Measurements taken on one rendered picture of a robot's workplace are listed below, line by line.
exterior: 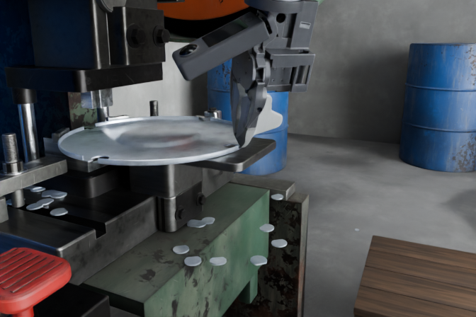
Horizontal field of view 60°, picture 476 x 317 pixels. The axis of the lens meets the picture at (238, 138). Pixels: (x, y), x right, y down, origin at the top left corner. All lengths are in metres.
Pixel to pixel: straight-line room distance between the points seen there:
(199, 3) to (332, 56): 3.00
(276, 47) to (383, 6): 3.34
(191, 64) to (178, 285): 0.28
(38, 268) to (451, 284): 1.00
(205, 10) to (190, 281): 0.61
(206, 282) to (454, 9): 3.42
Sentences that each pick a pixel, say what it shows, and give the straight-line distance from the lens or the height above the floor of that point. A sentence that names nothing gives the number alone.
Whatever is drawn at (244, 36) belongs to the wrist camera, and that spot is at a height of 0.94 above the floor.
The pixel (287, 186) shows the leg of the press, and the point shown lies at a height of 0.64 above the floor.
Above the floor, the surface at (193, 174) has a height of 0.72.
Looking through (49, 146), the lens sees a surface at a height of 0.77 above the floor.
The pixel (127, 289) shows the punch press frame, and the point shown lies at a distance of 0.54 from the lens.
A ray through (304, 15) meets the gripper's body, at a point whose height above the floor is 0.96.
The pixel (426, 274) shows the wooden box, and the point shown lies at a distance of 1.20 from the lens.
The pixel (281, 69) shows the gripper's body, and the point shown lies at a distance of 0.53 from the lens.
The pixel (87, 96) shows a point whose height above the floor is 0.84.
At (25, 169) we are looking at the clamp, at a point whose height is 0.76.
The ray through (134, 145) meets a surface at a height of 0.78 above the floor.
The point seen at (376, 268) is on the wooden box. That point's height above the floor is 0.35.
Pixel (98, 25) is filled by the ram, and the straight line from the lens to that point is 0.62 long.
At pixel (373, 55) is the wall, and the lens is 3.85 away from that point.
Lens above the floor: 0.94
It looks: 14 degrees down
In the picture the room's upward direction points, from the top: straight up
